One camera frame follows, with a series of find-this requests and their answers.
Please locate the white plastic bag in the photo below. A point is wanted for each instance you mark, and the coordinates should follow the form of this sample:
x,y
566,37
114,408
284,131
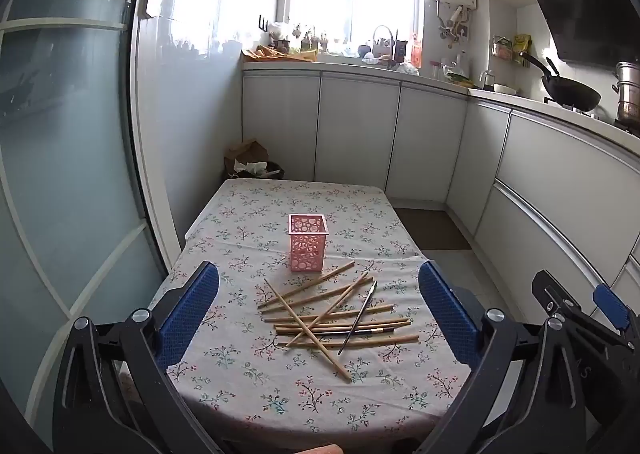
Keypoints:
x,y
406,69

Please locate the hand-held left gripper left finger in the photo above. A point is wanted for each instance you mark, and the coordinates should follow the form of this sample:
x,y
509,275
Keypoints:
x,y
190,319

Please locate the black chopstick with gold band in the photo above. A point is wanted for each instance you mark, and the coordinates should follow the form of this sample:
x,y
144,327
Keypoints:
x,y
365,331
357,317

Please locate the black wok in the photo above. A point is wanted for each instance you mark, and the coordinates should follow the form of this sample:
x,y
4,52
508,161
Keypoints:
x,y
570,94

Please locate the black range hood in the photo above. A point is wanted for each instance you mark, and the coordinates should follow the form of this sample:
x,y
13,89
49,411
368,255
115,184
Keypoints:
x,y
585,9

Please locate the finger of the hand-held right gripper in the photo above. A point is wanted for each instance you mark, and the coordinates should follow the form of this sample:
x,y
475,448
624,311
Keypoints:
x,y
611,306
552,294

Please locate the white kitchen countertop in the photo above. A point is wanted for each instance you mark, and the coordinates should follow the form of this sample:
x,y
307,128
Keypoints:
x,y
540,109

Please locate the orange bottle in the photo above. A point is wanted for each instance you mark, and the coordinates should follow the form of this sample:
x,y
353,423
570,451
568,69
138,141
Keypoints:
x,y
416,51

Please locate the metal faucet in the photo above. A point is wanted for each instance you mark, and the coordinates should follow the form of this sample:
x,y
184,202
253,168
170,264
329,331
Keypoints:
x,y
485,79

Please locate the black trash bin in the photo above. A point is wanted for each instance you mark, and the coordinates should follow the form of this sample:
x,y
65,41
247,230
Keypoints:
x,y
272,169

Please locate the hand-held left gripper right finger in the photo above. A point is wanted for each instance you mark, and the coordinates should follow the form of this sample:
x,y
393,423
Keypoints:
x,y
450,319

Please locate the steel steamer pot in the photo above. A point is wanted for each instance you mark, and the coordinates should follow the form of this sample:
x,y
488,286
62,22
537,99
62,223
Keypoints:
x,y
629,94

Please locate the white bowl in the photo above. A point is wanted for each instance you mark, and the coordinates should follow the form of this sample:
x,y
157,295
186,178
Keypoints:
x,y
505,89

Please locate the floral tablecloth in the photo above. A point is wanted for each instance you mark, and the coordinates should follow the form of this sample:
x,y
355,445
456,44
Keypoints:
x,y
250,384

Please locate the yellow packet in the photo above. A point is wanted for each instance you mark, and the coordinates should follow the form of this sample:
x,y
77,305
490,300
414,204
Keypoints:
x,y
522,46

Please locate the yellow cloth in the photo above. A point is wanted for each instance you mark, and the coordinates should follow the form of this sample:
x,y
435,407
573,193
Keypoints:
x,y
270,55

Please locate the pile of wooden chopsticks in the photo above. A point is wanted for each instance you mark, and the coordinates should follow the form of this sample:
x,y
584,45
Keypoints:
x,y
325,325

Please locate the pink perforated utensil holder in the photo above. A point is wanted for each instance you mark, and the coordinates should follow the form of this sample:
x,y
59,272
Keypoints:
x,y
307,249

